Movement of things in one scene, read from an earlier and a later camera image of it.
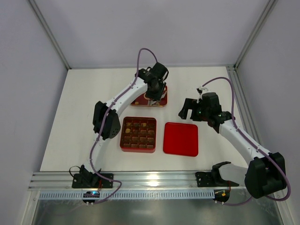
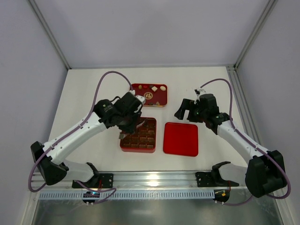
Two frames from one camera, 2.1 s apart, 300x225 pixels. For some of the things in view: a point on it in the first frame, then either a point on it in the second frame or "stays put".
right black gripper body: [193, 110] stays put
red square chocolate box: [138, 134] stays put
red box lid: [181, 139] stays put
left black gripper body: [154, 93] -> [128, 124]
